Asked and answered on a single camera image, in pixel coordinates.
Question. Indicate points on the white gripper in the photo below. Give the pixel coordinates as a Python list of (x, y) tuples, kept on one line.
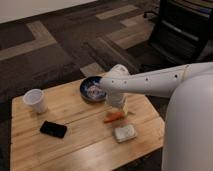
[(117, 100)]

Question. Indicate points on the orange pepper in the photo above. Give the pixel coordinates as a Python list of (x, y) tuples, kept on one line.
[(111, 117)]

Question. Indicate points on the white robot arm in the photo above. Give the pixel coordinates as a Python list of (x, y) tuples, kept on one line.
[(188, 136)]

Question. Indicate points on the white sponge block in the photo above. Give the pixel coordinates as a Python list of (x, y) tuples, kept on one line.
[(124, 133)]

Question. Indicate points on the dark blue bowl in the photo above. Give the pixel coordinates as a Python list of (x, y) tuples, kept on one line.
[(91, 91)]

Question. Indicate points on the black smartphone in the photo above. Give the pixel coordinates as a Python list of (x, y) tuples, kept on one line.
[(53, 129)]

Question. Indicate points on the white paper cup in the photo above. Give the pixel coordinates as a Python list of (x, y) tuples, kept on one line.
[(35, 99)]

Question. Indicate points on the black office chair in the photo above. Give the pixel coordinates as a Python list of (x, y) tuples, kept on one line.
[(182, 31)]

